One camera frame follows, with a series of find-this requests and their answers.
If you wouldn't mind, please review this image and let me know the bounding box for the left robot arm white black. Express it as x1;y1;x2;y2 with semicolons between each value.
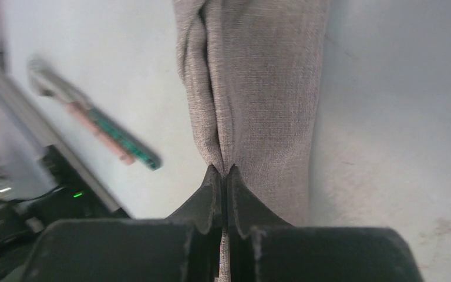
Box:
0;145;128;280

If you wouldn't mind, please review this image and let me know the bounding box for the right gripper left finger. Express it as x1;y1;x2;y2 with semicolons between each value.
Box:
20;166;223;282

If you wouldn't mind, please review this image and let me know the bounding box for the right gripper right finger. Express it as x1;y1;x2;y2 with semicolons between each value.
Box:
226;166;423;281

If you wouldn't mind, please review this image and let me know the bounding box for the grey cloth napkin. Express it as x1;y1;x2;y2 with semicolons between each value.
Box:
171;0;331;282

